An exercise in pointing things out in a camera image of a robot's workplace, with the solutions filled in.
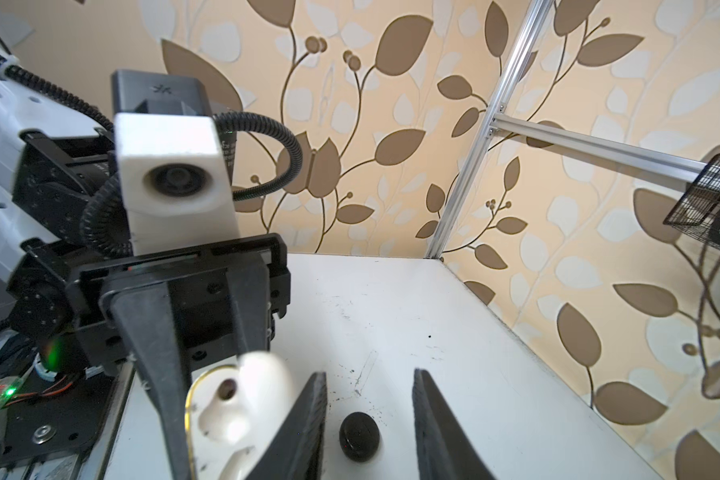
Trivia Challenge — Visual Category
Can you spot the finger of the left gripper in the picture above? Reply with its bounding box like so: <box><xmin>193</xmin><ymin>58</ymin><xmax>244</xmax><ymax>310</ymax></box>
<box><xmin>110</xmin><ymin>283</ymin><xmax>192</xmax><ymax>479</ymax></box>
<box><xmin>226</xmin><ymin>257</ymin><xmax>271</xmax><ymax>356</ymax></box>

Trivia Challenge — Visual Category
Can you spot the black wire basket back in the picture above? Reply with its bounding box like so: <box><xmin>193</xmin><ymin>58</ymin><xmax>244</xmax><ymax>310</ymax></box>
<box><xmin>663</xmin><ymin>153</ymin><xmax>720</xmax><ymax>251</ymax></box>

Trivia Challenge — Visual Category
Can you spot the white earbud charging case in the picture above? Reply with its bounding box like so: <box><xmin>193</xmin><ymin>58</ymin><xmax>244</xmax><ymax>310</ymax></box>
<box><xmin>184</xmin><ymin>351</ymin><xmax>297</xmax><ymax>479</ymax></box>

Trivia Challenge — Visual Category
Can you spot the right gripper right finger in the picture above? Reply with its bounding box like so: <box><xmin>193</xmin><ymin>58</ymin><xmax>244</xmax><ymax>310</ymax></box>
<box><xmin>412</xmin><ymin>369</ymin><xmax>495</xmax><ymax>480</ymax></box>

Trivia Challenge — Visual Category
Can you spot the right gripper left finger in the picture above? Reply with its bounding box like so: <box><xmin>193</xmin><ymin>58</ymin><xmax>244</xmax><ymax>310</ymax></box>
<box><xmin>247</xmin><ymin>372</ymin><xmax>328</xmax><ymax>480</ymax></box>

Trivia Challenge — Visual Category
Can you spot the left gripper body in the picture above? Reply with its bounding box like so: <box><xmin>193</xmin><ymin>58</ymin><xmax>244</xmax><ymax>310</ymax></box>
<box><xmin>65</xmin><ymin>234</ymin><xmax>291</xmax><ymax>368</ymax></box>

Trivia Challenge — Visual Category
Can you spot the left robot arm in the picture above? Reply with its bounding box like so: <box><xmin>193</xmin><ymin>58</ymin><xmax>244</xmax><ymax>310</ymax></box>
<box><xmin>0</xmin><ymin>53</ymin><xmax>304</xmax><ymax>479</ymax></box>

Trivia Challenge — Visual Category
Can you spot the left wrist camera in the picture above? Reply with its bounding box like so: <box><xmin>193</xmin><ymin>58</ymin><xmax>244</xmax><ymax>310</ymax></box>
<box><xmin>111</xmin><ymin>70</ymin><xmax>240</xmax><ymax>255</ymax></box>

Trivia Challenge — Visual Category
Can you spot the black round earbud case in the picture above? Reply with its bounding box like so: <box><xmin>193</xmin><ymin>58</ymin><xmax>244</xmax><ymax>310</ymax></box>
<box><xmin>339</xmin><ymin>412</ymin><xmax>381</xmax><ymax>463</ymax></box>

